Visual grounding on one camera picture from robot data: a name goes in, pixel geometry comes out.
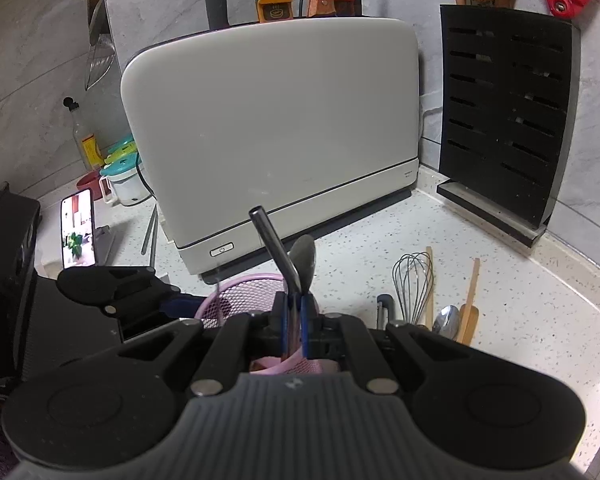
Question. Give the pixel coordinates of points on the white cup teal lid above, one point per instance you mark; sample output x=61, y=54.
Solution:
x=125, y=180

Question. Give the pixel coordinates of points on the dark red small tool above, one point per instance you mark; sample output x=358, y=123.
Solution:
x=345, y=6

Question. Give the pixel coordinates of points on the steel chopstick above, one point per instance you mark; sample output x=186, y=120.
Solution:
x=147, y=232
x=153, y=245

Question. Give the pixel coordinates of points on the clear oil bottle yellow label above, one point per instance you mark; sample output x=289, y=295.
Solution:
x=82, y=135

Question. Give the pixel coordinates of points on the silver spoon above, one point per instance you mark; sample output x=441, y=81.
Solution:
x=447, y=317

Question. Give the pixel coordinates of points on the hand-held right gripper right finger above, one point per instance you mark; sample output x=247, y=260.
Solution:
x=307, y=325

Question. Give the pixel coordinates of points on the white knife sterilizer appliance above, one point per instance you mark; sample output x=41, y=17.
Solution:
x=270, y=125

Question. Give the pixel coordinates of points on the grey phone stand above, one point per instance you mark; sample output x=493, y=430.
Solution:
x=105, y=242

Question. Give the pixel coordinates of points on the smartphone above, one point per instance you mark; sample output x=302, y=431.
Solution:
x=77, y=230

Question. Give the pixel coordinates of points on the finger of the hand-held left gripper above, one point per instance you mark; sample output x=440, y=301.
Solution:
x=95, y=285

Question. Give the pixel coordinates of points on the red cup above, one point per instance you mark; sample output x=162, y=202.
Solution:
x=87, y=182

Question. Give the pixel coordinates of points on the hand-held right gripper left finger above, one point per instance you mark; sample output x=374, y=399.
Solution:
x=280, y=325

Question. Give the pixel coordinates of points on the pink mesh utensil cup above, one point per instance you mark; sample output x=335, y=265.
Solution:
x=240, y=290

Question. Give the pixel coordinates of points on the black slotted knife block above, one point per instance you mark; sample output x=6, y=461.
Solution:
x=505, y=110

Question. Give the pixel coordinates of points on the orange black small tool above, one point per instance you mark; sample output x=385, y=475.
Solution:
x=275, y=10

